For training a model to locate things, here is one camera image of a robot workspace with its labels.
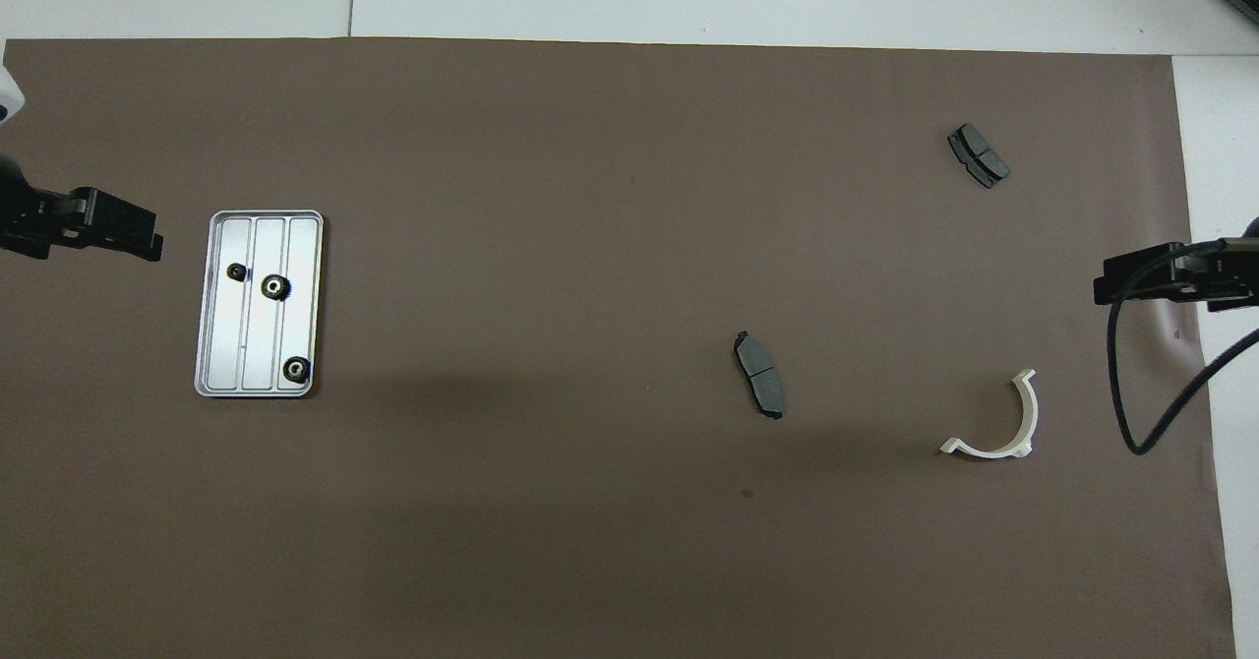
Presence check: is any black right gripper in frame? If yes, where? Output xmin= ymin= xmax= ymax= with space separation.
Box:
xmin=1094 ymin=238 xmax=1259 ymax=313

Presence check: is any white curved plastic bracket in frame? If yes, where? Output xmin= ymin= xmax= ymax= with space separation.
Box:
xmin=939 ymin=369 xmax=1040 ymax=460

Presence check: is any brown paper table mat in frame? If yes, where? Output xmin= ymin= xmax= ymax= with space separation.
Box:
xmin=0 ymin=37 xmax=1238 ymax=659

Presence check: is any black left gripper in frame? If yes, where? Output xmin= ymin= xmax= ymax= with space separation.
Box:
xmin=0 ymin=152 xmax=165 ymax=263

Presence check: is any grey brake pad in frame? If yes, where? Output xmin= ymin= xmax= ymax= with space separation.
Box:
xmin=947 ymin=123 xmax=1012 ymax=190
xmin=733 ymin=329 xmax=786 ymax=421

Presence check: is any silver metal ribbed tray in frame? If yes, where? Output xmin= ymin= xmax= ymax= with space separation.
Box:
xmin=194 ymin=210 xmax=325 ymax=399

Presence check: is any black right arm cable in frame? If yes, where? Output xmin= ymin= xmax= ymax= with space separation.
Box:
xmin=1107 ymin=238 xmax=1259 ymax=456

